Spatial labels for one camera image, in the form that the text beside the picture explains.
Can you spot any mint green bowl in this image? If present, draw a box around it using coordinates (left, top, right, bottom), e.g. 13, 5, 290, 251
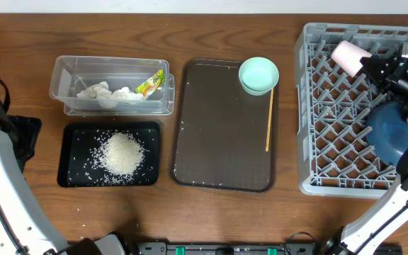
238, 57, 280, 96

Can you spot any grey dishwasher rack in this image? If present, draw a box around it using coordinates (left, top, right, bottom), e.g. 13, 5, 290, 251
294, 23, 408, 199

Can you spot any dark blue plate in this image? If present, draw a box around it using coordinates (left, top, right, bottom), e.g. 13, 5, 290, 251
366, 101, 408, 167

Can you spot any pink plastic cup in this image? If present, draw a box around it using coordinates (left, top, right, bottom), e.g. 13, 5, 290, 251
331, 40, 372, 77

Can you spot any white tissue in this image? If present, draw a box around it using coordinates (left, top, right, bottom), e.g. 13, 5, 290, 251
76, 81, 143, 108

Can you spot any dark brown serving tray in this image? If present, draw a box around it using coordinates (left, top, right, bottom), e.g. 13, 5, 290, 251
170, 58, 278, 193

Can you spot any wooden chopstick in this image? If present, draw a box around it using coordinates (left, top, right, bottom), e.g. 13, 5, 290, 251
265, 89, 274, 152

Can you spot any clear plastic bin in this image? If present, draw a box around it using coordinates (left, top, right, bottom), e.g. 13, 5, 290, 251
50, 55, 170, 112

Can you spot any white rice pile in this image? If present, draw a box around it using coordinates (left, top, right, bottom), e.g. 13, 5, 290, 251
69, 129, 157, 186

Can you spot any black rectangular tray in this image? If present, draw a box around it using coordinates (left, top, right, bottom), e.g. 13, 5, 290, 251
57, 122, 160, 188

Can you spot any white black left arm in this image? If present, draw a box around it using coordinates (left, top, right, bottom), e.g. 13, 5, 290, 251
0, 94, 129, 255

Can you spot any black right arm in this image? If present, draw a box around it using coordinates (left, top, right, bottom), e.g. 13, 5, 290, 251
320, 48, 408, 254

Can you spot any green yellow snack wrapper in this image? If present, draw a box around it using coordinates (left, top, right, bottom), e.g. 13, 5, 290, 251
135, 69, 164, 99

